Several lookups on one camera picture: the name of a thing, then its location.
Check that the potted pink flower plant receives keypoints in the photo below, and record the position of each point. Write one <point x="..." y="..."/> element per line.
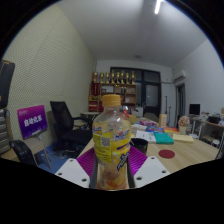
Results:
<point x="183" y="122"/>

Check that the white air conditioner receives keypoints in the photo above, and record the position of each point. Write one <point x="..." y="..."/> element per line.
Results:
<point x="180" y="76"/>

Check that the black flat screen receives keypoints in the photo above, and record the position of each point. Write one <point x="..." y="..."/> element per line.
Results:
<point x="6" y="83"/>

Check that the white paper sheet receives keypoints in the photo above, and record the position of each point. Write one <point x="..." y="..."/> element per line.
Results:
<point x="144" y="135"/>

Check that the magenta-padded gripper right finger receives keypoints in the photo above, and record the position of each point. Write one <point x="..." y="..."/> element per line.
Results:
<point x="151" y="170"/>

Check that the flat round red coaster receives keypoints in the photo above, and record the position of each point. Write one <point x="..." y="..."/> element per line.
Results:
<point x="166" y="153"/>

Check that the black mesh chair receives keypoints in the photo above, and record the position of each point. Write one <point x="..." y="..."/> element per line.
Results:
<point x="21" y="151"/>

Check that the black framed glass door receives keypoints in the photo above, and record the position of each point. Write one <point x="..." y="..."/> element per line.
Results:
<point x="151" y="91"/>

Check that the yellow-capped clear drink bottle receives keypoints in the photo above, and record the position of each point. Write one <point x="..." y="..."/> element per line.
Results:
<point x="111" y="140"/>

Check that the black office chair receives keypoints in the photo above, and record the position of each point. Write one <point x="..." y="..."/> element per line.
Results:
<point x="66" y="126"/>

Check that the orange book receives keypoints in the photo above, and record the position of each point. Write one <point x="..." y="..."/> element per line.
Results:
<point x="171" y="129"/>

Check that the wooden shelf unit with trophies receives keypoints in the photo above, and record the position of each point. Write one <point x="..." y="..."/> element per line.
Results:
<point x="111" y="93"/>

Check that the purple sign board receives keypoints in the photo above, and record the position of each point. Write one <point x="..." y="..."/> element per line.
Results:
<point x="32" y="121"/>

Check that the teal book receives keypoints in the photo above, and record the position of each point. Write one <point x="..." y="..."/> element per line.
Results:
<point x="163" y="138"/>

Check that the orange carton box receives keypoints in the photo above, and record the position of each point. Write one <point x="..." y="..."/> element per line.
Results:
<point x="162" y="120"/>

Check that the wooden side desk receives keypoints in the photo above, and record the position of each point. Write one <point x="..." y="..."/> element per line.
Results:
<point x="213" y="125"/>

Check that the black box on desk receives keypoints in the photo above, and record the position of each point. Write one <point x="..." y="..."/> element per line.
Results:
<point x="213" y="119"/>

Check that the black cup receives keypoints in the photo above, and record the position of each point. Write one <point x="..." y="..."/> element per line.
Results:
<point x="140" y="146"/>

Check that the ceiling tube light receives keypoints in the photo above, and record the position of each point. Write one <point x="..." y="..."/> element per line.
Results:
<point x="157" y="6"/>

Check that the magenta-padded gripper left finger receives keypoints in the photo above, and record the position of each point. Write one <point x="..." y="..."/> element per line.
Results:
<point x="71" y="171"/>

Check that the blue book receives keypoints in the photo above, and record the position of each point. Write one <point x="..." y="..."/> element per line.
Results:
<point x="154" y="129"/>

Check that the small round white table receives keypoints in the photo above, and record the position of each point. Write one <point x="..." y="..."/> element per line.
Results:
<point x="89" y="114"/>

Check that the computer monitor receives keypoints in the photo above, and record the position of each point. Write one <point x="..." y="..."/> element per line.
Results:
<point x="194" y="109"/>

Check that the yellow gift box red ribbon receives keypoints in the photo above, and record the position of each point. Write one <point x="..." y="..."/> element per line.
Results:
<point x="132" y="119"/>

